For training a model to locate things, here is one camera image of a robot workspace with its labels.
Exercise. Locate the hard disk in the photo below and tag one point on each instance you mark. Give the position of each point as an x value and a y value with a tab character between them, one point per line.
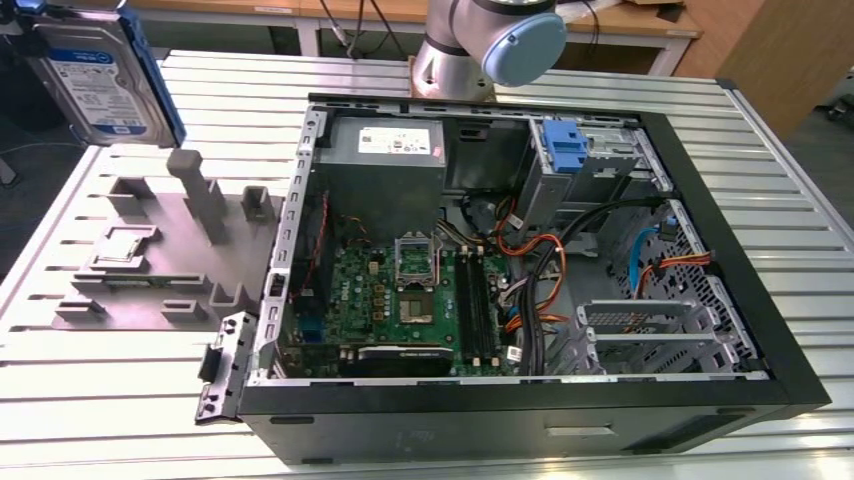
94	85

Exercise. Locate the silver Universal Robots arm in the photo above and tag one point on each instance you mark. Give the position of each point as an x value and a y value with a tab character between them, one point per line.
447	60

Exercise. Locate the metal disk bay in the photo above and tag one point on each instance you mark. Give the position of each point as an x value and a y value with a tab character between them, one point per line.
641	338

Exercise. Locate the black office chair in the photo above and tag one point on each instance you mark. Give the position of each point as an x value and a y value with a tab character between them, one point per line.
27	100

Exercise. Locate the silver CPU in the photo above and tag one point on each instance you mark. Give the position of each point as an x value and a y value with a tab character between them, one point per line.
120	247

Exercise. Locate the grey parts rack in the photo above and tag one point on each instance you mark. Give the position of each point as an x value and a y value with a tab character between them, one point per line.
180	260

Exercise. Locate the green RAM stick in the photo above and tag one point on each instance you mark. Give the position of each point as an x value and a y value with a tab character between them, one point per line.
134	281

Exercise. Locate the grey power supply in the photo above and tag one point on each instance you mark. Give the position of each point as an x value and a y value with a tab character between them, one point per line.
380	195

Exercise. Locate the green motherboard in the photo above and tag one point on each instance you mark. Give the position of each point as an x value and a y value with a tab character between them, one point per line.
354	280

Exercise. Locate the blue VGA port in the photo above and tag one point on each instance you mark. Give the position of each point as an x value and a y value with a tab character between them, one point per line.
312	330

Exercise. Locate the CPU socket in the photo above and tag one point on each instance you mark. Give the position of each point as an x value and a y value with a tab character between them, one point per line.
419	310

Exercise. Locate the blue drive latch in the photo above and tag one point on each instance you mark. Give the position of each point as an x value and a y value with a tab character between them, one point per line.
566	145

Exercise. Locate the black RAM slot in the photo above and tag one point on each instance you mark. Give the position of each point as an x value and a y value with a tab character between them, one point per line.
483	305
464	300

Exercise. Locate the black graphics card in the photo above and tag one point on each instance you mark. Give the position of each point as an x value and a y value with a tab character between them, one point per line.
400	360

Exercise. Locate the metal optical drive cage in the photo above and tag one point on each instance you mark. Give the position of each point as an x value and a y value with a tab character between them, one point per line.
567	200

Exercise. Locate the black open PC case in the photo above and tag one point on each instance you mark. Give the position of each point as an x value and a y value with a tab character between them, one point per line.
467	420

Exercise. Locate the brown wooden cabinet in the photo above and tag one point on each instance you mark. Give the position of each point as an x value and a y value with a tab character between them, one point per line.
787	50

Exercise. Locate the chair castor wheels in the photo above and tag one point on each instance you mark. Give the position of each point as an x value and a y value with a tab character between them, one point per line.
842	100

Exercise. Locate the wooden desk with white frame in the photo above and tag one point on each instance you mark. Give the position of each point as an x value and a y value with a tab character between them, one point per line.
220	10
634	25

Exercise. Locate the grey card retainer bracket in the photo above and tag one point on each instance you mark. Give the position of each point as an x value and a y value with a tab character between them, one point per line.
223	370

